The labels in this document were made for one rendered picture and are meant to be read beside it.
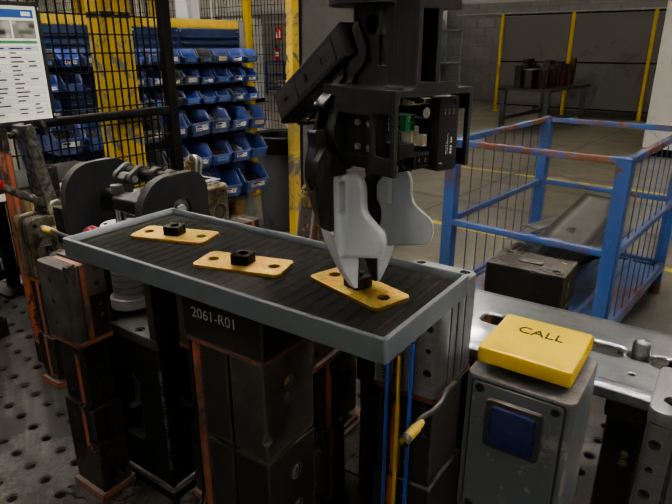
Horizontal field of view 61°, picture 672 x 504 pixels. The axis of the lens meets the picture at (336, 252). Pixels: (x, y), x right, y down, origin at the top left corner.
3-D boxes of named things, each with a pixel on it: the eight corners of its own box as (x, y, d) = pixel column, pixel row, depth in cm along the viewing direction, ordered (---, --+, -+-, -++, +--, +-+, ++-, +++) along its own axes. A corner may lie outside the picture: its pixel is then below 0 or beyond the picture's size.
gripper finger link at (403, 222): (416, 299, 42) (414, 178, 39) (363, 276, 46) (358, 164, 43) (444, 286, 44) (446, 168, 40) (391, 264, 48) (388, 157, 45)
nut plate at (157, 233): (220, 234, 59) (220, 223, 59) (202, 245, 56) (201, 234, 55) (150, 227, 61) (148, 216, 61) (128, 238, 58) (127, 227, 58)
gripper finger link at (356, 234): (366, 315, 39) (376, 182, 36) (315, 288, 44) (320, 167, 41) (398, 306, 41) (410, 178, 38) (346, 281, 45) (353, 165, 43)
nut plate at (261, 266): (295, 263, 51) (295, 251, 51) (277, 278, 48) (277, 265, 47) (212, 253, 54) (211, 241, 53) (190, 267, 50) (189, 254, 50)
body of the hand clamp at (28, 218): (90, 374, 119) (63, 212, 107) (59, 390, 114) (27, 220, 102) (74, 366, 122) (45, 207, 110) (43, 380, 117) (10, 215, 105)
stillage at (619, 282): (527, 260, 382) (545, 115, 349) (660, 291, 333) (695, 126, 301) (434, 322, 295) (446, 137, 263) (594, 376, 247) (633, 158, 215)
